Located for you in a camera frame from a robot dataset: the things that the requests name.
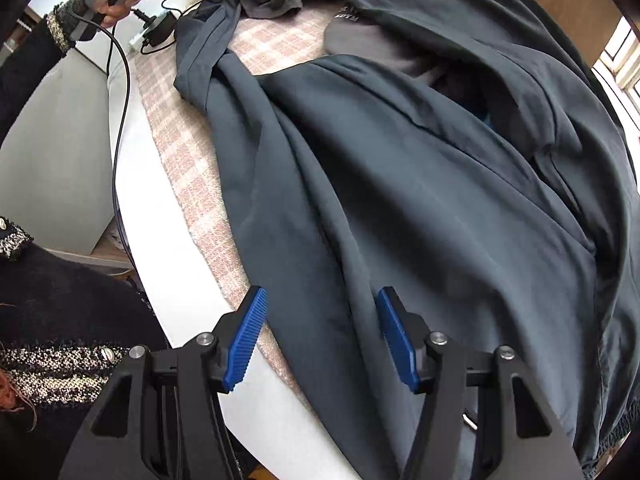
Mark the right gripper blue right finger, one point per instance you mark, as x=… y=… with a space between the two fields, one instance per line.
x=517 y=436

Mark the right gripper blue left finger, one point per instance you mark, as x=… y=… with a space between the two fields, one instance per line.
x=159 y=416

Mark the dark grey skirt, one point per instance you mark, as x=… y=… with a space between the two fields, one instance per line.
x=499 y=202

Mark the person left hand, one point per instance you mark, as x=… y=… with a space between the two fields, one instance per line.
x=112 y=12

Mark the white power strip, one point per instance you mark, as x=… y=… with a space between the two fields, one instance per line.
x=156 y=33

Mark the pink plaid tablecloth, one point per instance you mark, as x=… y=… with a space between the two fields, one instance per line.
x=182 y=139

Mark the dark grey printed t-shirt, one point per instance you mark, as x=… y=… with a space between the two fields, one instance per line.
x=380 y=35

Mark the brown wooden board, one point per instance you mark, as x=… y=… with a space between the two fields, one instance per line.
x=590 y=24

